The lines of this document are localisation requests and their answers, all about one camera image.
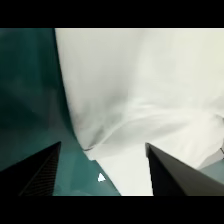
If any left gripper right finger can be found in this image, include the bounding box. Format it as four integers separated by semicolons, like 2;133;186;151
145;142;224;197

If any pale cream garment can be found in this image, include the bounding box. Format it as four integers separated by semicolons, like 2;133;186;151
54;28;224;197

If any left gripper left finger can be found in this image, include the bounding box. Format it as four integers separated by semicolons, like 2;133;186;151
0;141;62;197

